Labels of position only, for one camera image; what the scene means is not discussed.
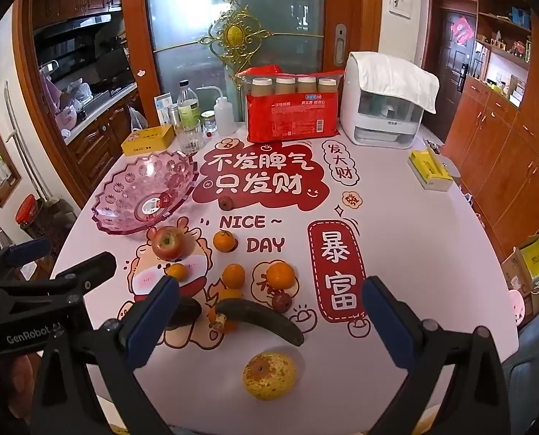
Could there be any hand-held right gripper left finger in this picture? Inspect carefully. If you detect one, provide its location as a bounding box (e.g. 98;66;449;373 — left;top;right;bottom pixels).
29;275;180;435

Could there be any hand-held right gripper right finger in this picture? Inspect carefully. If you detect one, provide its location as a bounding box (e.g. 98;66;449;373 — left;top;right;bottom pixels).
361;275;510;435

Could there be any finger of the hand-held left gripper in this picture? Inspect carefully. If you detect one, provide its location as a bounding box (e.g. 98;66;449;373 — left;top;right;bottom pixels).
0;253;117;315
0;237;53;282

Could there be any dark avocado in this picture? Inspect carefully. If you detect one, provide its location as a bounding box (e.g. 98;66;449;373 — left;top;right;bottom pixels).
167;297;203;329

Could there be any red apple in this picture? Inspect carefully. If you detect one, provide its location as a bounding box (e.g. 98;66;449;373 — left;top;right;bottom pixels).
151;225;197;262

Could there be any pink glass fruit bowl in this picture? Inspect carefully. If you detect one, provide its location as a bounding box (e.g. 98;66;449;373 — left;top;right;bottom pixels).
91;149;200;236

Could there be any dark green cucumber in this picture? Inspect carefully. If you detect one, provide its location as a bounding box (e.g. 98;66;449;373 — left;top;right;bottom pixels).
215;298;305;347

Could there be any yellow spotted pear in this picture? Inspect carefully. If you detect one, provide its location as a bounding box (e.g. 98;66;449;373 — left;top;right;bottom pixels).
242;351;298;402

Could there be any person's left hand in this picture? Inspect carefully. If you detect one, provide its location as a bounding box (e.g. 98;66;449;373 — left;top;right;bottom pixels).
7;354;41;399

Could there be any red lidded jar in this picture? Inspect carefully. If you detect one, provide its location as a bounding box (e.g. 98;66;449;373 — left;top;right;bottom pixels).
16;194;44;227

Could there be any wooden kitchen base cabinet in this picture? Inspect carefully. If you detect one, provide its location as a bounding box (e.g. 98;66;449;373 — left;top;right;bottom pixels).
61;84;143;191

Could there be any pink soft toy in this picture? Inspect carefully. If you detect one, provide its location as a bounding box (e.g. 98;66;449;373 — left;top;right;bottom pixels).
507;287;526;327

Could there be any yellow tin box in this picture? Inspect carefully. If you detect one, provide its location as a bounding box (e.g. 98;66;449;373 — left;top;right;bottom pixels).
121;125;176;158

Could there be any cardboard box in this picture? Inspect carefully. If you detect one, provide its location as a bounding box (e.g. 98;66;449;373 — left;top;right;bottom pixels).
501;233;539;322

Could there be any blue grey chair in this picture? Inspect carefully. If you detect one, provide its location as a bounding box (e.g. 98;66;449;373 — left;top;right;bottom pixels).
501;317;539;435

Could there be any white hanging plastic bag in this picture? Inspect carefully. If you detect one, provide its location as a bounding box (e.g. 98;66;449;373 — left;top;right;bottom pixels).
128;106;150;132

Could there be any yellow tissue pack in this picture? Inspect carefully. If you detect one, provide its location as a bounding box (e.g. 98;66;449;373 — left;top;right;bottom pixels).
408;149;454;191

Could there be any pink plastic bag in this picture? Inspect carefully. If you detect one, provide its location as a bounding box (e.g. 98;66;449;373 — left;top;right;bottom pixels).
40;70;75;114

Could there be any clear drinking glass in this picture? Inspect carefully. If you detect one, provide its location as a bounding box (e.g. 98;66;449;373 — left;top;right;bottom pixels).
176;120;205;155

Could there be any yellow plastic bag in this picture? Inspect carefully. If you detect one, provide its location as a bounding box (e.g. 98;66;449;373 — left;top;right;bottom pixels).
523;240;539;282

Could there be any white and blue carton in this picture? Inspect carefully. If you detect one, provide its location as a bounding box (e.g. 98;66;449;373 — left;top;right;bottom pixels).
154;92;180;127

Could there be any glass bottle with green label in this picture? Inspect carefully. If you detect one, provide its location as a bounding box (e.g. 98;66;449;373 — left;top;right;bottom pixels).
177;80;202;130

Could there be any small glass jar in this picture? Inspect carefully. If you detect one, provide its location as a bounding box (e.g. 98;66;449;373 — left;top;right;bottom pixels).
201;110;218;139

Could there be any white countertop appliance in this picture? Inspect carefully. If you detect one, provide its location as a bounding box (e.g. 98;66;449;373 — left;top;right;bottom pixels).
340;51;427;146

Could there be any white squeeze wash bottle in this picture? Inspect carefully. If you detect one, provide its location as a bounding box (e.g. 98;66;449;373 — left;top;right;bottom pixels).
196;85;236;137

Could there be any red paper cup pack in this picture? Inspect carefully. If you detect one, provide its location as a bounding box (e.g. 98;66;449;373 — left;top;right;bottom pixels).
235;66;345;143

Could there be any black range hood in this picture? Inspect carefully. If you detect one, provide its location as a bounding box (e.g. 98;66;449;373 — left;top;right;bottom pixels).
34;13;116;39

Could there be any white towel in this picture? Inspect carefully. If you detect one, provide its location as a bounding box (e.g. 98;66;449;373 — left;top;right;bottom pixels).
353;52;440;114

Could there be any dark brown entrance door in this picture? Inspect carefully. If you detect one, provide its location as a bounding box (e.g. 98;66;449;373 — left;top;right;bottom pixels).
435;7;476;132

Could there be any frosted glass sliding door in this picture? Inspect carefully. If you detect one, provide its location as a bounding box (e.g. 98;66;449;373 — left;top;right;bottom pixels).
143;0;329;123

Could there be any red door decoration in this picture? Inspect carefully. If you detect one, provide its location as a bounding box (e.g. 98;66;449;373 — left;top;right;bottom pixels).
451;17;474;46

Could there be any white wall switch panel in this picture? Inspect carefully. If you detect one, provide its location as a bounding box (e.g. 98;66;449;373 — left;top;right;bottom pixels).
388;0;413;19

